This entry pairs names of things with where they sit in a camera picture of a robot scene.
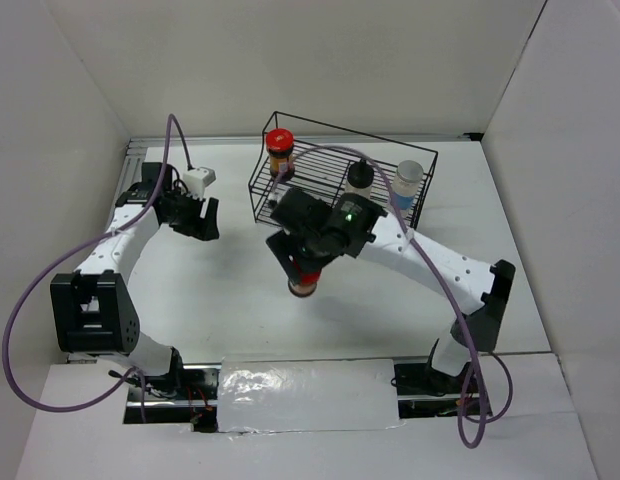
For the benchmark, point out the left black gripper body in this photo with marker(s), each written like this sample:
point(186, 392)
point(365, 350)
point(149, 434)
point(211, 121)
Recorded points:
point(185, 213)

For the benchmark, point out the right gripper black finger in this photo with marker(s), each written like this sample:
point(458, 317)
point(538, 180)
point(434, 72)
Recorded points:
point(310, 263)
point(283, 247)

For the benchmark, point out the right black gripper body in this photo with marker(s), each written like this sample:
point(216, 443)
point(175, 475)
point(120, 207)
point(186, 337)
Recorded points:
point(305, 242)

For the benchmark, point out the red lid spice jar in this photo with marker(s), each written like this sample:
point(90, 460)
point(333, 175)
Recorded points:
point(306, 284)
point(279, 144)

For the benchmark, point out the black lid white bottle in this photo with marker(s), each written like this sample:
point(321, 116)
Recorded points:
point(360, 178)

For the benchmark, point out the silver lid white bottle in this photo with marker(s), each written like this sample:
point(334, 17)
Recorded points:
point(406, 184)

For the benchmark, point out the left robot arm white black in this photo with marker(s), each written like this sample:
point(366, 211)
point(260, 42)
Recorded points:
point(161, 365)

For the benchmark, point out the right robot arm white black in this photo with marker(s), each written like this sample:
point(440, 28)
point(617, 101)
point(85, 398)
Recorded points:
point(477, 291)

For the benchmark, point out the white foil tape sheet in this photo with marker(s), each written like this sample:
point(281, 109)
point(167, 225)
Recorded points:
point(307, 396)

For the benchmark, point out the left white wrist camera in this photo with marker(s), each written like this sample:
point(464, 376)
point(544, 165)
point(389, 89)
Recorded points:
point(197, 180)

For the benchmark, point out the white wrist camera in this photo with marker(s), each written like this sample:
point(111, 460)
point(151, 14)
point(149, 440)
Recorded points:
point(197, 180)
point(273, 199)

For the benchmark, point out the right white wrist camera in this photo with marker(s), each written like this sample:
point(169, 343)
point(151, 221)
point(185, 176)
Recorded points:
point(273, 199)

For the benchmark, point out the black wire rack basket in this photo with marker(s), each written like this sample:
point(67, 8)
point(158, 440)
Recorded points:
point(322, 154)

